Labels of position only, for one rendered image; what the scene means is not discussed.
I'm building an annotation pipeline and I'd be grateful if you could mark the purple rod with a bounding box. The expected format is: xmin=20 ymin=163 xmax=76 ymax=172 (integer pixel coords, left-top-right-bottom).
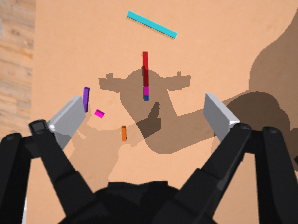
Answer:
xmin=83 ymin=87 xmax=90 ymax=113

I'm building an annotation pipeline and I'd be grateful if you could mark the turquoise rod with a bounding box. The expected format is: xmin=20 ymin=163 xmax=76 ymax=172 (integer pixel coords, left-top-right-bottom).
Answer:
xmin=127 ymin=11 xmax=178 ymax=38

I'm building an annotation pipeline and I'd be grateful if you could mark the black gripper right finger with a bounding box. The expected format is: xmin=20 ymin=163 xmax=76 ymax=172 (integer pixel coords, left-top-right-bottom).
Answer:
xmin=152 ymin=92 xmax=298 ymax=224

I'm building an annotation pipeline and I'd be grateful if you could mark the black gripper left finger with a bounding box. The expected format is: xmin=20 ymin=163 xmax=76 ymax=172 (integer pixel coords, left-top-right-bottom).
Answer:
xmin=0 ymin=96 xmax=114 ymax=224

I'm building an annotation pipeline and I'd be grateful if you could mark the short magenta block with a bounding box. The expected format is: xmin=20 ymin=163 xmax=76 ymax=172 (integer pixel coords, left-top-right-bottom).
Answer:
xmin=144 ymin=86 xmax=149 ymax=96
xmin=95 ymin=109 xmax=104 ymax=118

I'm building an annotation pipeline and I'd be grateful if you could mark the orange rod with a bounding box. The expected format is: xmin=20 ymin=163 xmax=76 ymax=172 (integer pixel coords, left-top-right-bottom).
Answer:
xmin=122 ymin=126 xmax=127 ymax=141

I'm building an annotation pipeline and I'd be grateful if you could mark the red rod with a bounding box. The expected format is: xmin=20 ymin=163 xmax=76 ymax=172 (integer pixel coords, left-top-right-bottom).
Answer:
xmin=143 ymin=52 xmax=149 ymax=86

